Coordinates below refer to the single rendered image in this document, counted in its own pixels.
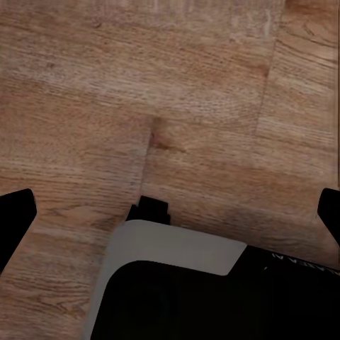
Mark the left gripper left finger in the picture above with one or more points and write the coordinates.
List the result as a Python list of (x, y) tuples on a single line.
[(17, 212)]

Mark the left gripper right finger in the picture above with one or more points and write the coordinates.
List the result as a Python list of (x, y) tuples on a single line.
[(329, 211)]

